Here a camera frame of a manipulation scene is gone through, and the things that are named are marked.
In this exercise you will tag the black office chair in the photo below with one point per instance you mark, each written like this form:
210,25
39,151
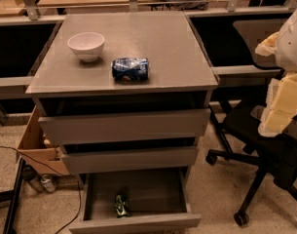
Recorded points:
260,121

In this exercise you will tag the grey middle drawer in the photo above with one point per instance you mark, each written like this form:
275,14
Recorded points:
128,160

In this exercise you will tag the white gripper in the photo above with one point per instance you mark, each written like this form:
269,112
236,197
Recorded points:
292,46

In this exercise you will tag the crushed blue can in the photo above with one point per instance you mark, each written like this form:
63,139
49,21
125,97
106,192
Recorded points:
130,69

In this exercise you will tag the grey bottom drawer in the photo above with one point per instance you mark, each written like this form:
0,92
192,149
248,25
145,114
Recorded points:
157,201

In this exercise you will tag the grey bottle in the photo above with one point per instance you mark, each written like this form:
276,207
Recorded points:
48,183

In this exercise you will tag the grey drawer cabinet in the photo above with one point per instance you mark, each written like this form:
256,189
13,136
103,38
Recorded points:
179,77

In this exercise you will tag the grey drawer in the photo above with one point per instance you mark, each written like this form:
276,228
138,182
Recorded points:
128,160
125,126
157,201

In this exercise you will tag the cardboard box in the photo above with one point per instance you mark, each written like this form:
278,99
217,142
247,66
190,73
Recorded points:
38,152

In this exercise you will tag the white bowl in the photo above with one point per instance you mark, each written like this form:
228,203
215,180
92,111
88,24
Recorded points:
86,46

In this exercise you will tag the dark bottle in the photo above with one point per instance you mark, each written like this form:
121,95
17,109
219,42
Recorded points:
29,175

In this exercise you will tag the grey top drawer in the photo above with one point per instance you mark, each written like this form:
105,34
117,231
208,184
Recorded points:
125,126

